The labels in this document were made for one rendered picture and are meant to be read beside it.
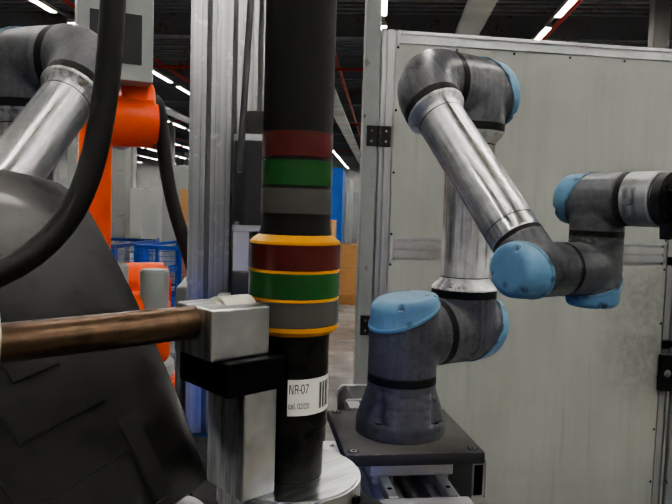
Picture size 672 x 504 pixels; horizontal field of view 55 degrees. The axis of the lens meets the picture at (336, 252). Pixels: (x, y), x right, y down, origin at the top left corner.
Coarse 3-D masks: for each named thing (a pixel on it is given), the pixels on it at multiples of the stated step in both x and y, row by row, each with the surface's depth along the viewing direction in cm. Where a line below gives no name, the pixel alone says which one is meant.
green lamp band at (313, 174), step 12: (264, 168) 30; (276, 168) 29; (288, 168) 29; (300, 168) 29; (312, 168) 29; (324, 168) 30; (264, 180) 30; (276, 180) 29; (288, 180) 29; (300, 180) 29; (312, 180) 29; (324, 180) 30
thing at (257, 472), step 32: (224, 320) 27; (256, 320) 28; (192, 352) 27; (224, 352) 27; (256, 352) 28; (224, 384) 27; (256, 384) 27; (224, 416) 29; (256, 416) 28; (224, 448) 29; (256, 448) 28; (224, 480) 29; (256, 480) 28; (320, 480) 31; (352, 480) 31
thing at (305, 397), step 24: (288, 360) 29; (312, 360) 30; (288, 384) 29; (312, 384) 30; (288, 408) 30; (312, 408) 30; (288, 432) 30; (312, 432) 30; (288, 456) 30; (312, 456) 30; (288, 480) 30; (312, 480) 30
